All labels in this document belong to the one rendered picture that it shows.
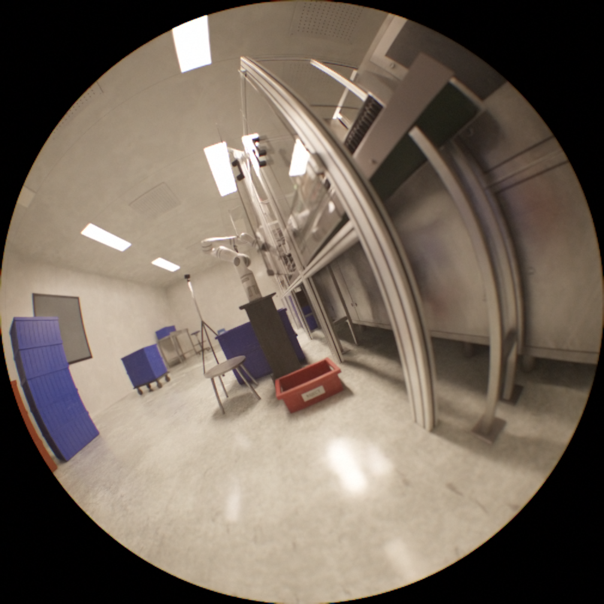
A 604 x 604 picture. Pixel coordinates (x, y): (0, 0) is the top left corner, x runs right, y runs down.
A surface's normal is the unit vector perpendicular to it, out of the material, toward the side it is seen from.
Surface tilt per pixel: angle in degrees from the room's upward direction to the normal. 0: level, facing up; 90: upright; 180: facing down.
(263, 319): 90
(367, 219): 90
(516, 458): 0
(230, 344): 90
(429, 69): 90
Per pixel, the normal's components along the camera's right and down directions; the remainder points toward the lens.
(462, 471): -0.38, -0.92
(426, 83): -0.91, 0.38
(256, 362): 0.15, -0.02
